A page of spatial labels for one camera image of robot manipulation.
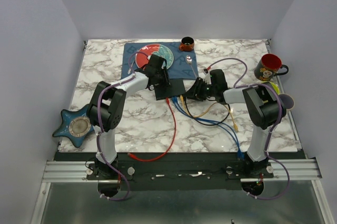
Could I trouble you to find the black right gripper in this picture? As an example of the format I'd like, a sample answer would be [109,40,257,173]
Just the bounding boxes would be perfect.
[183,77,216,102]

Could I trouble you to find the black network switch box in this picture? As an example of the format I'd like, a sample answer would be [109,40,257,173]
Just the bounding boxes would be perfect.
[154,79,186,101]

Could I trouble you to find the black ethernet cable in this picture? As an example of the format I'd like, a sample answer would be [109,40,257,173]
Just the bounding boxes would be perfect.
[183,96,232,127]

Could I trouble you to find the yellow ethernet cable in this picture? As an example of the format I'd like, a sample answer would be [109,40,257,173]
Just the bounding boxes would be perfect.
[180,95,240,133]

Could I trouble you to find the red ethernet cable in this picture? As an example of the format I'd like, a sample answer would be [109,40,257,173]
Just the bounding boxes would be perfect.
[127,97,177,162]

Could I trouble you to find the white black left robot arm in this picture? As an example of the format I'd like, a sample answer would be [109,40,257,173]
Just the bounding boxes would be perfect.
[86,54,171,179]

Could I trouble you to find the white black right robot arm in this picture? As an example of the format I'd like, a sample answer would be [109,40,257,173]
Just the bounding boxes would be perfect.
[183,69,286,178]

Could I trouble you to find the red and teal plate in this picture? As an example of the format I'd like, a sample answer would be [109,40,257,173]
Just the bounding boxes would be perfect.
[135,43,174,69]

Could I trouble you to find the blue cloth placemat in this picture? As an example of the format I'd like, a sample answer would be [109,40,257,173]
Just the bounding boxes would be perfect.
[121,42,199,80]

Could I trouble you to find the silver spoon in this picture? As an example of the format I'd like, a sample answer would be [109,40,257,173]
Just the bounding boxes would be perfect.
[185,55,198,78]

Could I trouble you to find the small brown mug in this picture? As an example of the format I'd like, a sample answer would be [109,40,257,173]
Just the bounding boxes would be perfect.
[179,36,195,52]

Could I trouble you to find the black mug red inside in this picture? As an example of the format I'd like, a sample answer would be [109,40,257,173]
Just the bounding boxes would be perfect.
[254,53,289,81]

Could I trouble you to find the lime green bowl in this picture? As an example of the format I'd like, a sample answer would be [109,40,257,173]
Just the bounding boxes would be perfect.
[267,82,280,95]

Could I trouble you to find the lavender cup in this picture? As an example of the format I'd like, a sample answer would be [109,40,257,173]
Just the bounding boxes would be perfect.
[279,93,295,111]

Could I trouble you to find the blue star-shaped dish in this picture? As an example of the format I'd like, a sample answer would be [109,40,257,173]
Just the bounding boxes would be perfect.
[52,104,94,148]

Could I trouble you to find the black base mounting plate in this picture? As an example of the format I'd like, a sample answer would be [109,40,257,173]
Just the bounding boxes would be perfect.
[87,153,274,191]

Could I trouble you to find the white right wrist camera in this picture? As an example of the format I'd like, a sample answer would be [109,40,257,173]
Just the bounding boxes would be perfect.
[203,68,211,84]

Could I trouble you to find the aluminium extrusion rail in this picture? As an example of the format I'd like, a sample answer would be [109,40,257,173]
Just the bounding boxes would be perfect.
[43,159,92,182]

